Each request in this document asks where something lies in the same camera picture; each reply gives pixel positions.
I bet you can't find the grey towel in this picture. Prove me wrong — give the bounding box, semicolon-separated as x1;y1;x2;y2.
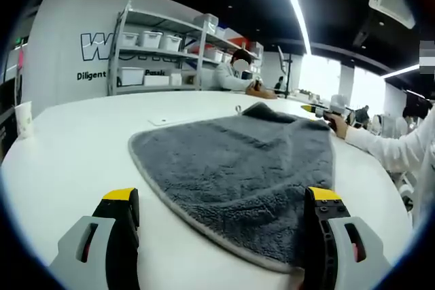
127;101;336;274

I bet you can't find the person's right hand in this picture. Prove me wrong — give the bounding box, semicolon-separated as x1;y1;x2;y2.
324;113;351;140

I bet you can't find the monitor on black stand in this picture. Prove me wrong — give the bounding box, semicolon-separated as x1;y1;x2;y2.
276;45;297;99

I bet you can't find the wooden tray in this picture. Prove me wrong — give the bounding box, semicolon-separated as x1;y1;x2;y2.
245;89;279;101

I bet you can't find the ceiling light strip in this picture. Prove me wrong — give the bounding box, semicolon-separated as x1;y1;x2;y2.
271;0;314;55

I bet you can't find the white paper cup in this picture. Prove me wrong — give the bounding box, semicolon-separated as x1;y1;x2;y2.
14;100;35;140

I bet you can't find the grey metal shelf rack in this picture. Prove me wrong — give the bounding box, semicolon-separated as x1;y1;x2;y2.
106;0;266;97

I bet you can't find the dark grey cabinet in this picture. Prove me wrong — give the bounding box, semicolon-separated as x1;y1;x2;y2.
0;75;18;156

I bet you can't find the group of white storage bins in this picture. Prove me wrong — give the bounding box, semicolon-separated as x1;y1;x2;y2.
116;12;264;88

